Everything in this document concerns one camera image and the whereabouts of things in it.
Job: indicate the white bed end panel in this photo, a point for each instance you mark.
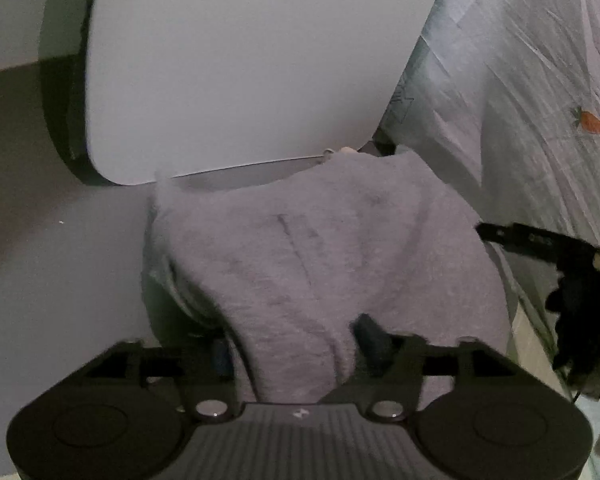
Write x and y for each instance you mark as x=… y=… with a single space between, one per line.
x=193 y=86

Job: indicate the beige pink folded cloth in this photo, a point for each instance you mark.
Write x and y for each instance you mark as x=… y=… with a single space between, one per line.
x=347 y=150

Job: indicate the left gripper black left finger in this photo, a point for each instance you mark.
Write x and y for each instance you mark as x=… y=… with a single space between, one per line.
x=202 y=372

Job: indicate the light green carrot-print quilt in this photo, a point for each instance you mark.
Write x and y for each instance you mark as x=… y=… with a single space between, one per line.
x=501 y=99

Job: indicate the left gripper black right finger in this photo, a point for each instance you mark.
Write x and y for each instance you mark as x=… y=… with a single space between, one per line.
x=391 y=370

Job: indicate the grey zip hoodie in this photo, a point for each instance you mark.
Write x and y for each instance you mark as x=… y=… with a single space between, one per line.
x=286 y=267

